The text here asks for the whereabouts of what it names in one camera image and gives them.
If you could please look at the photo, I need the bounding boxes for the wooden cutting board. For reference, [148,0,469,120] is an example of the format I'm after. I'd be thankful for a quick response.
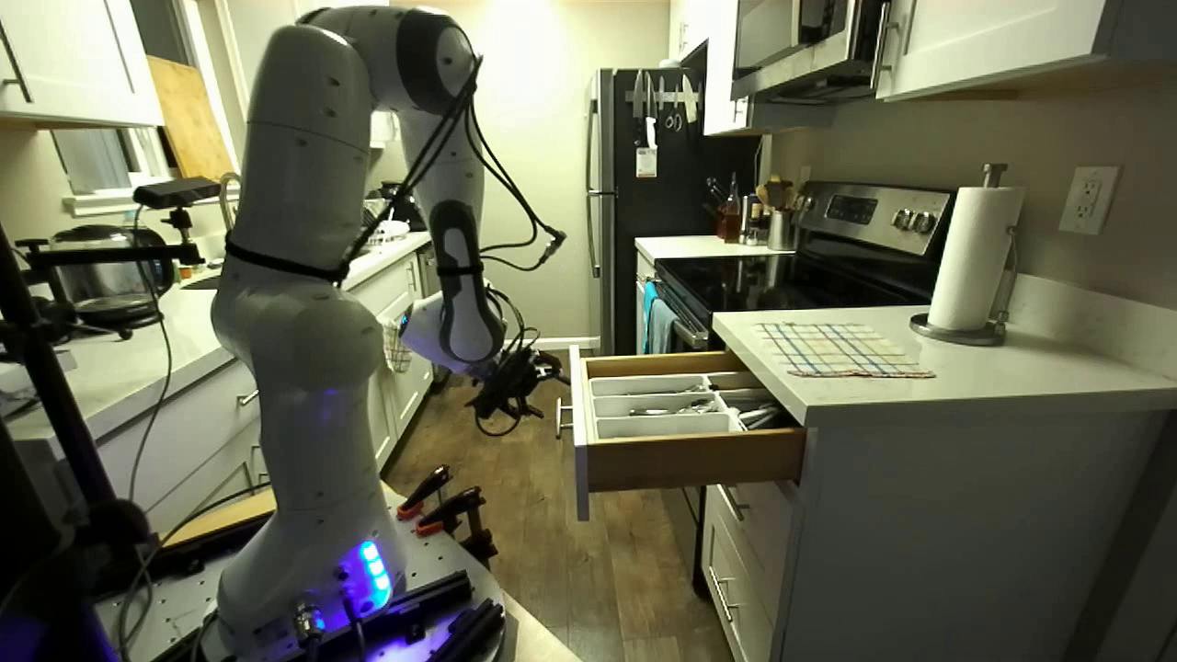
[143,53,238,186]

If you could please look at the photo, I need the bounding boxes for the white wall outlet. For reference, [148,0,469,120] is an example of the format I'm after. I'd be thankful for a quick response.
[1059,163,1120,240]

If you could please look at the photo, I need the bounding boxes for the black base clamp bar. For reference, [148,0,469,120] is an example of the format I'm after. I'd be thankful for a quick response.
[417,596,506,662]
[354,566,475,648]

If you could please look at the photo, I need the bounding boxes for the white drawer base cabinet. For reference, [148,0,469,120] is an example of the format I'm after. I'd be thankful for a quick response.
[699,306,1177,662]

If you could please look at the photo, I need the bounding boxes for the black tripod stand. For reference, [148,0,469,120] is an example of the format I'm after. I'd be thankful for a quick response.
[0,176,229,662]

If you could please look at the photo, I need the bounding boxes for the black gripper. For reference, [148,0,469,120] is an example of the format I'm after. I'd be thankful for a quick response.
[476,349,570,417]

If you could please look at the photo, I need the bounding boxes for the black pot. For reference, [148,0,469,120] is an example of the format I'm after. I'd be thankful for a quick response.
[48,225,170,338]

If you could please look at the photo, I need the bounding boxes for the grey blue towel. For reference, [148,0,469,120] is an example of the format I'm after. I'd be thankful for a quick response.
[648,298,681,360]

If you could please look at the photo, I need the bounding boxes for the white upper cabinet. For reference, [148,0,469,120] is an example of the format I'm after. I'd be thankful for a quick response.
[699,0,756,138]
[874,0,1177,104]
[0,0,170,131]

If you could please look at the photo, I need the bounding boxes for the black wrist cable bundle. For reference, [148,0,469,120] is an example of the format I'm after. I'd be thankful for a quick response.
[354,60,570,440]

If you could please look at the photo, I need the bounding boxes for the red utensil pot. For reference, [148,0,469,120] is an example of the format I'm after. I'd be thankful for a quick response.
[712,197,746,247]

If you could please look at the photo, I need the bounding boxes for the white long counter cabinets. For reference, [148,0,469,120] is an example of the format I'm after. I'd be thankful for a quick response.
[0,225,453,531]

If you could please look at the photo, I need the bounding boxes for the utensil crock with spoons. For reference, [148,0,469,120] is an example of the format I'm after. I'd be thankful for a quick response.
[751,173,801,251]

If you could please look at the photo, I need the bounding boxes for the white cutlery tray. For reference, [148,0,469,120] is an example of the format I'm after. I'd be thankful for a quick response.
[585,366,784,445]

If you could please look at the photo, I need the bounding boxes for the white paper towel roll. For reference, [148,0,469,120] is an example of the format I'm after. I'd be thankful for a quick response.
[928,184,1027,338]
[908,163,1028,349]

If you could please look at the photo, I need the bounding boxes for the stainless black electric stove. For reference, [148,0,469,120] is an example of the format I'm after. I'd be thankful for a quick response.
[655,179,959,601]

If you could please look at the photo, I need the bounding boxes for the white drawer with cutlery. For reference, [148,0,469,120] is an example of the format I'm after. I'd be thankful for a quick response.
[565,341,810,526]

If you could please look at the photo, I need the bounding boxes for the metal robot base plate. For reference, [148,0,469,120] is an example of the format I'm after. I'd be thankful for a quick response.
[95,488,517,662]

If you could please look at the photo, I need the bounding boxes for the stainless over-range microwave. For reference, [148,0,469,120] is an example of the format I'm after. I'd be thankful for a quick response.
[730,0,894,104]

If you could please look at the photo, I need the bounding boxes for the bright blue striped towel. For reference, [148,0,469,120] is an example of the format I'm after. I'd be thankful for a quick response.
[633,276,660,360]

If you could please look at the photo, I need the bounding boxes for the black stainless refrigerator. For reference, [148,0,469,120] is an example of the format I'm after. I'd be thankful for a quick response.
[585,46,769,360]

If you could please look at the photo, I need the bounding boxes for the checked white placemat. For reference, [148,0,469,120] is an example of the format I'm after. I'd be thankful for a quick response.
[762,319,939,381]

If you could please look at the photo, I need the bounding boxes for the orange handled clamp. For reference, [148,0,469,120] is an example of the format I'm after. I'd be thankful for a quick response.
[394,461,453,526]
[411,485,496,561]

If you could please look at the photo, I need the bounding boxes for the white deep drawer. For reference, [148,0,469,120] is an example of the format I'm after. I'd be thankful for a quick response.
[699,512,784,662]

